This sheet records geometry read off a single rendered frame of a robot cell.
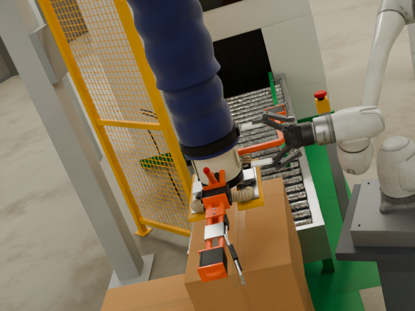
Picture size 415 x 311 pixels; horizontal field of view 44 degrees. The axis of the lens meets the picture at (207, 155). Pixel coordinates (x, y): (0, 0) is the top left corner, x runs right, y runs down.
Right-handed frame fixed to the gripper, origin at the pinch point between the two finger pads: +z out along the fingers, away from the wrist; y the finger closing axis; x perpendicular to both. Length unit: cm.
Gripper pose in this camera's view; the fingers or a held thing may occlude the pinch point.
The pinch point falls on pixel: (249, 145)
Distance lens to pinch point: 164.4
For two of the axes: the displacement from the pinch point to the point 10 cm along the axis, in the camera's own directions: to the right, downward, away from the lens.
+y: 2.6, 8.6, 4.3
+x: 0.7, -4.6, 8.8
